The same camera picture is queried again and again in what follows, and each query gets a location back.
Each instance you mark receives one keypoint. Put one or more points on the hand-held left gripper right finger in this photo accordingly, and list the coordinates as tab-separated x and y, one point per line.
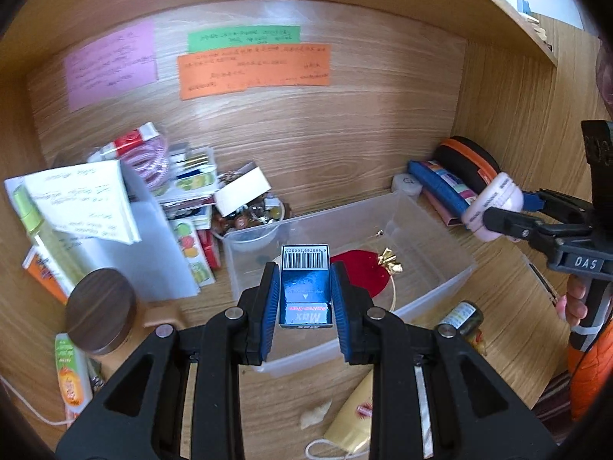
340	306

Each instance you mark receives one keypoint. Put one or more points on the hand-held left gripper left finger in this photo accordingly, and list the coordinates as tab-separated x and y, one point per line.
270	306

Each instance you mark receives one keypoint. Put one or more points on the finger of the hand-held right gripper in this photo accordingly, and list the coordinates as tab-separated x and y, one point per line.
531	200
507	223

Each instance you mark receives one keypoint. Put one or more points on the pink round case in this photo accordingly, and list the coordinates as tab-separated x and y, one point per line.
498	191

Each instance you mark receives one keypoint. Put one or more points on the blue staple box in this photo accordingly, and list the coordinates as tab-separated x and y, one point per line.
304	287

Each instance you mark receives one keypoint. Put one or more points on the clear plastic bin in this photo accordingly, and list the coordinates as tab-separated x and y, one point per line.
431	249

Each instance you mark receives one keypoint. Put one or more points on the dark green spray bottle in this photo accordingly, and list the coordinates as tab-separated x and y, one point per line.
459	318

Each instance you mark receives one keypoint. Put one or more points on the pale yellow tube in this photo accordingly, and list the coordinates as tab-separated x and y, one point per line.
352	417

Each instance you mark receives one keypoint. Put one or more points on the person's right forearm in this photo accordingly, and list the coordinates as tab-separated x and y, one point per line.
594	373

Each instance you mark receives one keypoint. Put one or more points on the wooden desktop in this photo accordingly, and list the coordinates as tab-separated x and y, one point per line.
273	412

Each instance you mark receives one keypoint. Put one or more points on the person's right hand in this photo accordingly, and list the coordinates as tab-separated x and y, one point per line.
572	302

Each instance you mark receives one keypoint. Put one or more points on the red ornament with gold bow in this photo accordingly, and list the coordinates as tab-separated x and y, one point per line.
364	268

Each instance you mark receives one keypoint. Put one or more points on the pink flat pouch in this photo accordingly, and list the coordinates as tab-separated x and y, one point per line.
445	213

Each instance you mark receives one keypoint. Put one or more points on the blue patchwork pouch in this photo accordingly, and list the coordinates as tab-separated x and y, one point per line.
445	184

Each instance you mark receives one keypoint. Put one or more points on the black and orange case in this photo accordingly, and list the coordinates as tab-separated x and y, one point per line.
467	158

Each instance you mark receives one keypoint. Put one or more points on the red small box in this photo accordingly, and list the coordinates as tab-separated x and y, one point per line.
210	249

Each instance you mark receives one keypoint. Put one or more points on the bowl of small trinkets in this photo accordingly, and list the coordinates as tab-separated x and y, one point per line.
254	215

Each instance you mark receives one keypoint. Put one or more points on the fruit sticker sheet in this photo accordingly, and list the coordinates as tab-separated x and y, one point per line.
194	254

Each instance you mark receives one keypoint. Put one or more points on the white round case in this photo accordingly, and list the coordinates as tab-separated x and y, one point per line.
407	184

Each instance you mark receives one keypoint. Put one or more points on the crumpled tissue scrap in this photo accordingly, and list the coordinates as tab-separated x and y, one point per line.
313	414

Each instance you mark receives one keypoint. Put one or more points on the white cardboard box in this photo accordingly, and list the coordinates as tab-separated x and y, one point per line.
242	190

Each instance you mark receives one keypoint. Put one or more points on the translucent file holder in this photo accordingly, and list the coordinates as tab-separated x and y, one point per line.
143	258

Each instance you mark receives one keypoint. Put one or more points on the stack of sticker cards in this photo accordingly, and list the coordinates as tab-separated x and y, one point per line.
191	172

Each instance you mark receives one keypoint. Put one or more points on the striped cloth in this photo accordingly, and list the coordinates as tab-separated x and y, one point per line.
555	407

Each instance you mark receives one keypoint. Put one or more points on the jar with dark wooden lid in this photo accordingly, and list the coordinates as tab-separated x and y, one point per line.
98	309

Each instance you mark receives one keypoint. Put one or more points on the orange green snack packet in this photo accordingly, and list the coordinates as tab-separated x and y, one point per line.
72	378

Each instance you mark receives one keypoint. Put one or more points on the white handwritten notepad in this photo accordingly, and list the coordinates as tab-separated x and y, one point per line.
81	196

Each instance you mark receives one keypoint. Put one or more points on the orange box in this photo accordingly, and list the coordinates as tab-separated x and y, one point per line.
43	273

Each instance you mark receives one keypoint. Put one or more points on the orange paper note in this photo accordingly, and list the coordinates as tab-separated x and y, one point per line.
254	72

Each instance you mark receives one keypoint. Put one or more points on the green paper note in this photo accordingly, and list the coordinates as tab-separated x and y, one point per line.
242	38

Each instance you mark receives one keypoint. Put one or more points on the pink paper note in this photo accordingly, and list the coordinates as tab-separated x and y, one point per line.
110	64

